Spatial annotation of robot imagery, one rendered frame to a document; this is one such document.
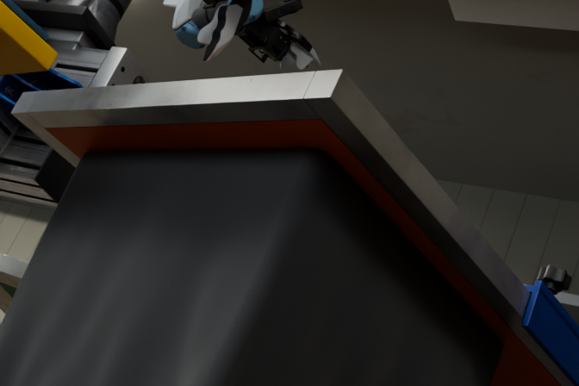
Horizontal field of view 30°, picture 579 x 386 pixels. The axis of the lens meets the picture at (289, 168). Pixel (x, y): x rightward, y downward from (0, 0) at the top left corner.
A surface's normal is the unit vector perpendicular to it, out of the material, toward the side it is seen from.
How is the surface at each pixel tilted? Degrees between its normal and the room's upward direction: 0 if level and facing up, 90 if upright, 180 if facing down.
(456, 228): 90
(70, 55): 90
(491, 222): 90
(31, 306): 93
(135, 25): 180
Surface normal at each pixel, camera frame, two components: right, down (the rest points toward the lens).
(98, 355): -0.61, -0.49
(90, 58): -0.35, -0.54
